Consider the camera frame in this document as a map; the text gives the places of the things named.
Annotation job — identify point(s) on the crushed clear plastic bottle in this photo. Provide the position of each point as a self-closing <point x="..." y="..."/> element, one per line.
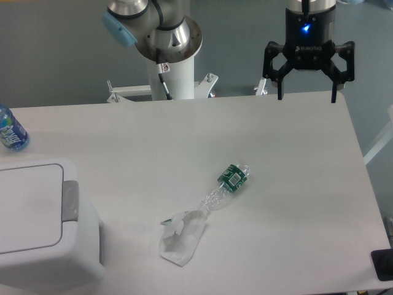
<point x="228" y="183"/>

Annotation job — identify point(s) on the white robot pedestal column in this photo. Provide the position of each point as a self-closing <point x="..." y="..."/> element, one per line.
<point x="179" y="80"/>

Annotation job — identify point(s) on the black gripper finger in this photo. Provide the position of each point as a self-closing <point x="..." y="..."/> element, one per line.
<point x="272" y="50"/>
<point x="346" y="52"/>

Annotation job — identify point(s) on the white trash can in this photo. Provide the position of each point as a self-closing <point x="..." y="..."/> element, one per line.
<point x="40" y="252"/>

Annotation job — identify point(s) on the blue labelled drink bottle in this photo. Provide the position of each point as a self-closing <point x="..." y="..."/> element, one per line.
<point x="13" y="136"/>

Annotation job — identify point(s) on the grey trash can push button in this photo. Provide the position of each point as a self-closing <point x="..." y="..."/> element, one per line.
<point x="70" y="201"/>

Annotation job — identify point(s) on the white pedestal base frame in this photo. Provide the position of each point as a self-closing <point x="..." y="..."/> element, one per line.
<point x="202" y="89"/>

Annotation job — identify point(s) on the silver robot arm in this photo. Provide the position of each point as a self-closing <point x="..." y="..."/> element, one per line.
<point x="169" y="41"/>

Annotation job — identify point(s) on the white frame at right edge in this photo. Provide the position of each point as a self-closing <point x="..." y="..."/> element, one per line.
<point x="381" y="139"/>

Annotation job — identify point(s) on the black device at table edge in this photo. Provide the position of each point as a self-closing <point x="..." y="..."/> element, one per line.
<point x="382" y="261"/>

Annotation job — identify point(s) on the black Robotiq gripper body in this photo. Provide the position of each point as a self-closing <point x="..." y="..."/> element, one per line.
<point x="309" y="25"/>

